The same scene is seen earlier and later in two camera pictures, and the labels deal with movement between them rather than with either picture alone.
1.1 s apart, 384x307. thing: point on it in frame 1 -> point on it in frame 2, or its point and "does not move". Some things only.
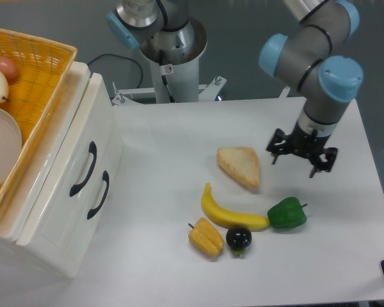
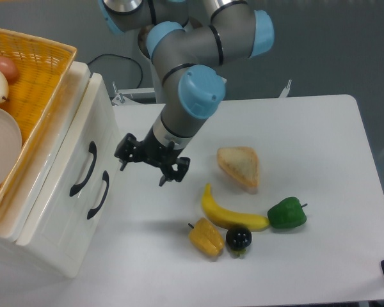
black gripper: x=308 y=144 -> x=152 y=152
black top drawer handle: x=93 y=149 does not move
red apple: x=8 y=66 does not move
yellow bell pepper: x=205 y=237 does not move
